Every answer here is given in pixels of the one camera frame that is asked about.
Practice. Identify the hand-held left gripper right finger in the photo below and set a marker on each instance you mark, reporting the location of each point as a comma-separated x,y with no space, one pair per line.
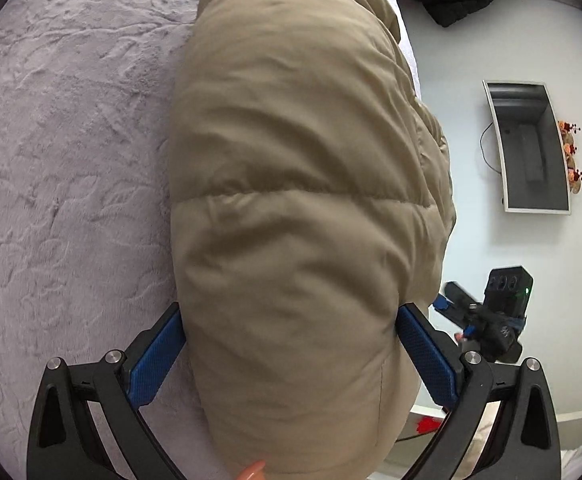
426,352

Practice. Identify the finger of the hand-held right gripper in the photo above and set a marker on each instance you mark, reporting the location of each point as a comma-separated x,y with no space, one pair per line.
455,294

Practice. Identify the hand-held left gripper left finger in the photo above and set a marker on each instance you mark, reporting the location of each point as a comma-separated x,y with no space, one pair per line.
158,355

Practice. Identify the tan puffer jacket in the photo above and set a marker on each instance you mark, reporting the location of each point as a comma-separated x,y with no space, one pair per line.
291,210

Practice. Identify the person's left hand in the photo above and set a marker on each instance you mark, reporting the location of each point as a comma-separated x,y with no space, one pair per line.
252,471

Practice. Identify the small red object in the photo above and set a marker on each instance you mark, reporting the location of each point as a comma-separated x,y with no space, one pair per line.
426,425

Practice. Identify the orange artificial flowers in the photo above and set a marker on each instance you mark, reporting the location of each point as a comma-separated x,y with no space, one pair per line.
571,157

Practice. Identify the lavender textured bed blanket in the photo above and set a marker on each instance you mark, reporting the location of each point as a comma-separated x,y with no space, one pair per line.
71,160

